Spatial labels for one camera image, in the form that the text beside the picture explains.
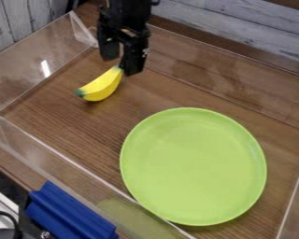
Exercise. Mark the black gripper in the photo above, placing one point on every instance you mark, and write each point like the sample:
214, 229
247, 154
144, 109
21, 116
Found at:
123, 21

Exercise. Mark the yellow toy banana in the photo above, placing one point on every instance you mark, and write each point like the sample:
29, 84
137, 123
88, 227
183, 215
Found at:
101, 86

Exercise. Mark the green round plate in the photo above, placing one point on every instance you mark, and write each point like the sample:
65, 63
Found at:
192, 166

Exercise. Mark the clear acrylic enclosure wall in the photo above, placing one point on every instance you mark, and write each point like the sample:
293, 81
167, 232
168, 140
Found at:
57, 139

